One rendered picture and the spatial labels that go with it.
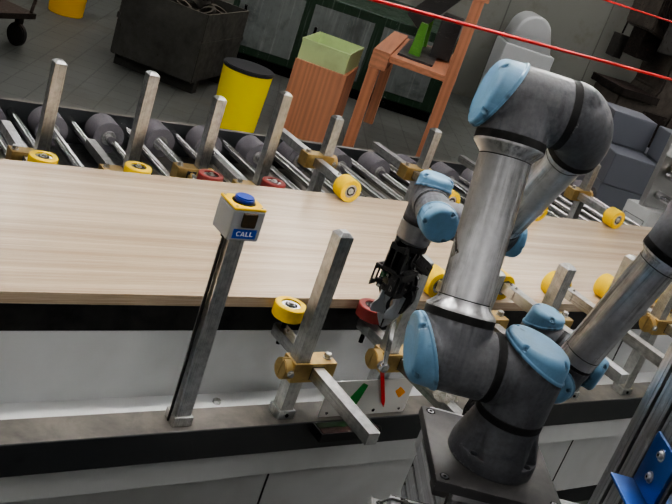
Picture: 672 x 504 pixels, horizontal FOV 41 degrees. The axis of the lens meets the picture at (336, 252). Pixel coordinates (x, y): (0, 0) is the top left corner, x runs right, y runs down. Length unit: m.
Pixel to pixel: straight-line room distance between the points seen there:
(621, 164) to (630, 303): 4.84
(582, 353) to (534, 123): 0.50
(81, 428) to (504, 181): 0.98
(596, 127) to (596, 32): 10.26
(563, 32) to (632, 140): 4.91
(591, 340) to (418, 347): 0.43
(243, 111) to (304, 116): 1.03
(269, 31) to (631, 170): 3.96
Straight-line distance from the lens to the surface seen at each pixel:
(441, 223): 1.75
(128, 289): 2.03
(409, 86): 9.10
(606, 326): 1.72
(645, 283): 1.69
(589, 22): 11.70
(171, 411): 1.98
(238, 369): 2.27
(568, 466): 3.49
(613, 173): 6.52
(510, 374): 1.46
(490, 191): 1.44
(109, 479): 2.04
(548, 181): 1.62
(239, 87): 6.05
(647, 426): 1.41
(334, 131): 3.17
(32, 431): 1.88
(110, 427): 1.93
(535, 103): 1.45
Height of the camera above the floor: 1.81
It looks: 21 degrees down
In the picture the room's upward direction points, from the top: 19 degrees clockwise
